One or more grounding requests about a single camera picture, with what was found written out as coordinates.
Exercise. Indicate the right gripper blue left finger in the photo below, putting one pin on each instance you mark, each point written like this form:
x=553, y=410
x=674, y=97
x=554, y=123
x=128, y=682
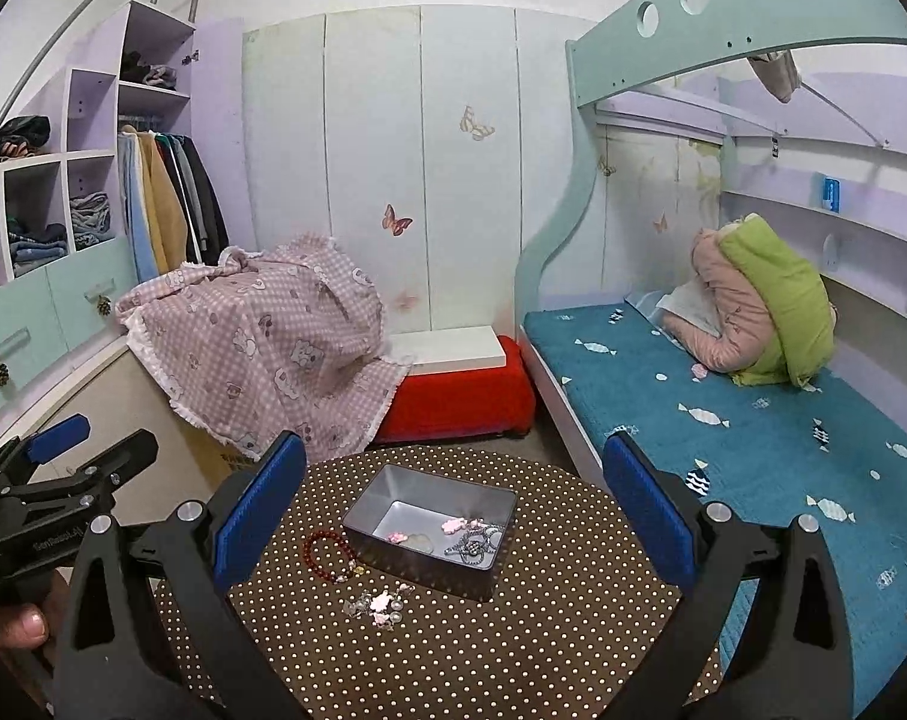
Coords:
x=114, y=659

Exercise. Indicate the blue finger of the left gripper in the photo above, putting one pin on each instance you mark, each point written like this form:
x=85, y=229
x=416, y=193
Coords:
x=120, y=463
x=57, y=439

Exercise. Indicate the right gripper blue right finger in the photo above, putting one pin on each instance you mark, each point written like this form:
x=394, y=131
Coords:
x=794, y=656

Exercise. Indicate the white jade pendant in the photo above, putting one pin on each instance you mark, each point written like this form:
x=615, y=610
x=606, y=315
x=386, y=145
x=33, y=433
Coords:
x=419, y=542

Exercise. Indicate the grey metal jewelry box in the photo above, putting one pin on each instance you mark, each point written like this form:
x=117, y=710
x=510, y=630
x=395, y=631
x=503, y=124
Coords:
x=469, y=524

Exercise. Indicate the left hand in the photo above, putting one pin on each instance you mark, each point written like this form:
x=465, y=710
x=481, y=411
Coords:
x=32, y=625

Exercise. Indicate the cream lower cabinet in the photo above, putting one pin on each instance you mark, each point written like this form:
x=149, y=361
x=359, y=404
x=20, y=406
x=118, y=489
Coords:
x=111, y=388

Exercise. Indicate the cardboard box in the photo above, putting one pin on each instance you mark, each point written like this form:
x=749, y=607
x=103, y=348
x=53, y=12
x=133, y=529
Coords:
x=215, y=461

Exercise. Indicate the teal drawer unit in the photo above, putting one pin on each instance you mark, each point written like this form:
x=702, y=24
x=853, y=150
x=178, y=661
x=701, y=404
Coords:
x=48, y=318

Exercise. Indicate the pine cone right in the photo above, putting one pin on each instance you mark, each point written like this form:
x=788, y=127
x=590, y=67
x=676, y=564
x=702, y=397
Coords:
x=103, y=306

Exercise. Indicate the pink checked bear blanket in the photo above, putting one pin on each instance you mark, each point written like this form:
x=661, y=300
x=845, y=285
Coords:
x=288, y=339

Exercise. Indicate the teal candy print mattress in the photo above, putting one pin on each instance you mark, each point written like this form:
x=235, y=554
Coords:
x=771, y=452

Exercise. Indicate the folded jeans stack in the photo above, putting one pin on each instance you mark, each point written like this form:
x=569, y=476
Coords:
x=91, y=222

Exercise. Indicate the hanging clothes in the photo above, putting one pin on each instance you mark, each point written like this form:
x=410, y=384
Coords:
x=171, y=212

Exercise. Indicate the pink white charm pile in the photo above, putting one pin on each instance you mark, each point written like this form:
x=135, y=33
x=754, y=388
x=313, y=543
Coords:
x=384, y=609

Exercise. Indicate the dark clothes pile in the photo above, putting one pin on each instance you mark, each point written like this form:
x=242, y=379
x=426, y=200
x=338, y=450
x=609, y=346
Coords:
x=24, y=136

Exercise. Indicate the white flat box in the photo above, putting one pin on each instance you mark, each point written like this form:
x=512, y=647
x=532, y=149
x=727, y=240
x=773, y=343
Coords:
x=447, y=351

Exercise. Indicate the brown polka dot tablecloth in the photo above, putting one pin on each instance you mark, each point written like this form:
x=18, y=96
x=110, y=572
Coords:
x=573, y=610

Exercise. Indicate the pink padded jacket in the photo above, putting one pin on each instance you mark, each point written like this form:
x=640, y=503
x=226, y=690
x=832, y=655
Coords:
x=748, y=347

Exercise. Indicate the red butterfly sticker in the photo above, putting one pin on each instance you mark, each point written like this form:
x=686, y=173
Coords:
x=396, y=224

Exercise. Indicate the red ottoman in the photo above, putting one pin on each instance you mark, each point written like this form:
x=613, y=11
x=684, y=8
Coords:
x=463, y=405

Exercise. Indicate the white pillow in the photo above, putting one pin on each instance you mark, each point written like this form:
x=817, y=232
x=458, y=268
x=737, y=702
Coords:
x=693, y=303

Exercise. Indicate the green quilted blanket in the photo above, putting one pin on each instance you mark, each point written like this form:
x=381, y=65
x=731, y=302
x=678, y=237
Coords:
x=795, y=300

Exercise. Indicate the lilac open shelf unit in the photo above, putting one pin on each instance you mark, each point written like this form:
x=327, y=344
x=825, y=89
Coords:
x=148, y=66

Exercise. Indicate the white wardrobe doors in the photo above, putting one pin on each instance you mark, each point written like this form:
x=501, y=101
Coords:
x=346, y=112

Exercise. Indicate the beige butterfly sticker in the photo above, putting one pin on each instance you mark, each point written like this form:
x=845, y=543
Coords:
x=476, y=131

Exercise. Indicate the blue small box on shelf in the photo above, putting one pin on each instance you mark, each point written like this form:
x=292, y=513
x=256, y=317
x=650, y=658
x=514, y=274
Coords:
x=830, y=194

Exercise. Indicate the teal bunk bed frame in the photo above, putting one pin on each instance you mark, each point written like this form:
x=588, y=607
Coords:
x=618, y=73

